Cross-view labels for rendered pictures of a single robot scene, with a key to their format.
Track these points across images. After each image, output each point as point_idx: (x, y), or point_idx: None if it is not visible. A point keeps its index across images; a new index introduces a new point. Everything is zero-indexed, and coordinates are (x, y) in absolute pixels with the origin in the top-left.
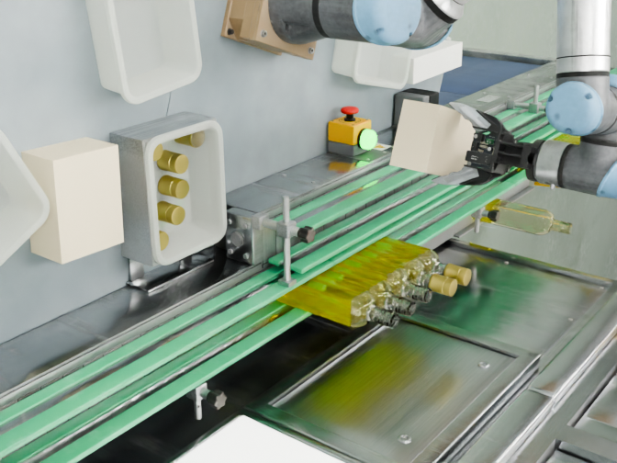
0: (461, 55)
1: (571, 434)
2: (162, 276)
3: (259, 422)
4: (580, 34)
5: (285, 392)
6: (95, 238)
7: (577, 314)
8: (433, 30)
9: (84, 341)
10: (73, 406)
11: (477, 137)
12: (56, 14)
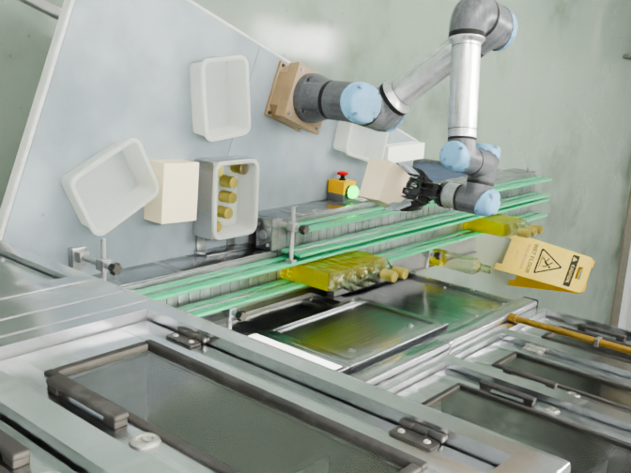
0: (423, 151)
1: (455, 359)
2: (215, 251)
3: (266, 336)
4: (459, 115)
5: (284, 327)
6: (181, 213)
7: (482, 313)
8: (390, 119)
9: (168, 271)
10: (161, 295)
11: (409, 179)
12: (174, 87)
